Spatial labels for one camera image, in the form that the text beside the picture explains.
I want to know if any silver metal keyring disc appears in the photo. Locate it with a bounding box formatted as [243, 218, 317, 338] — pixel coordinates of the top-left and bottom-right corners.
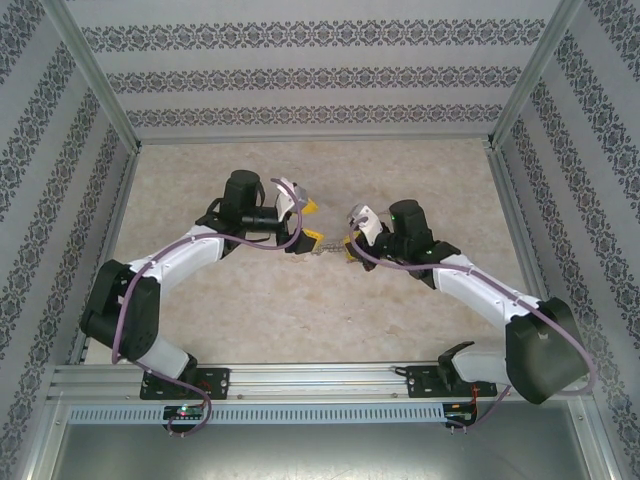
[312, 239, 351, 257]

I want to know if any grey metal panel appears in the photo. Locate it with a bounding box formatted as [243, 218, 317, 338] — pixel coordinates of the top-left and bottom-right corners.
[29, 422, 616, 480]

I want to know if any aluminium side rail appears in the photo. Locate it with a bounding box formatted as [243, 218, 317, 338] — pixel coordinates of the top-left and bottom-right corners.
[67, 144, 144, 366]
[484, 142, 559, 361]

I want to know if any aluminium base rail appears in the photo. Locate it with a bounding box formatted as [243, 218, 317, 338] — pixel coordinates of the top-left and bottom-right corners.
[47, 363, 589, 401]

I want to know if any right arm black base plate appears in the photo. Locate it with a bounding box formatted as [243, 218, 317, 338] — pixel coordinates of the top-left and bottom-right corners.
[405, 364, 499, 400]

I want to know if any grey slotted cable duct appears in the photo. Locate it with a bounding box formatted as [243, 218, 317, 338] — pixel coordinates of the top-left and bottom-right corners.
[67, 403, 446, 425]

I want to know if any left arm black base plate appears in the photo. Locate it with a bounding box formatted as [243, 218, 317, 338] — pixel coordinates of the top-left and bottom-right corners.
[139, 367, 232, 401]

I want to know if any aluminium frame post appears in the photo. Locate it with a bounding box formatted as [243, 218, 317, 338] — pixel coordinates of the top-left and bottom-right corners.
[487, 0, 585, 150]
[38, 0, 144, 151]

